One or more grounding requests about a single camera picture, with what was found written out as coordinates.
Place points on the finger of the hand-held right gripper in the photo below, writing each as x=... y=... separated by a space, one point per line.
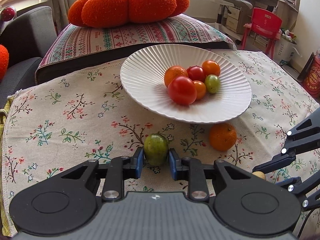
x=307 y=192
x=300 y=135

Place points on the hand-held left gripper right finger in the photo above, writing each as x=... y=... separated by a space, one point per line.
x=173 y=165

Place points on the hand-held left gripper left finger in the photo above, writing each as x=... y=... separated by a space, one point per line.
x=139 y=162

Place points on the tan longan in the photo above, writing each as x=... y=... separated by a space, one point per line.
x=259 y=175

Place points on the tangerine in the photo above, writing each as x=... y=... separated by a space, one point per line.
x=173 y=74
x=222 y=136

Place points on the red tomato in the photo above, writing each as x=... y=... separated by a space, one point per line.
x=182 y=90
x=195 y=73

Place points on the white ribbed plate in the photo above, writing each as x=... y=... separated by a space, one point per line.
x=150 y=85

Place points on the orange cherry tomato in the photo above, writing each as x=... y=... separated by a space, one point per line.
x=200 y=90
x=211 y=68

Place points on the red tin can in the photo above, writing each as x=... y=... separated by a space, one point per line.
x=312 y=76

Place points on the floral tablecloth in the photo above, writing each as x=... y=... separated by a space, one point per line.
x=75 y=120

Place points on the white bin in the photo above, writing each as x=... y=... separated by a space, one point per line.
x=287 y=51

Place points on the red plastic chair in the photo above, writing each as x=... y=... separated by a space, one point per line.
x=265 y=25

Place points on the striped patterned cushion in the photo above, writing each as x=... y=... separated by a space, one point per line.
x=120 y=38

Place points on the beige drawer cabinet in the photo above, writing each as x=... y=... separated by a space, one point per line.
x=233 y=18

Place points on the yellow-green cloth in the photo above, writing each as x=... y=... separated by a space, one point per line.
x=3 y=120

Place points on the large orange persimmon cushion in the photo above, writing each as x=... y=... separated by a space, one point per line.
x=130 y=3

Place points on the grey sofa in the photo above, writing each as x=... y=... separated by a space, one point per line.
x=27 y=42

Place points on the small orange persimmon cushion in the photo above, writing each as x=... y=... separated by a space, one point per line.
x=3 y=61

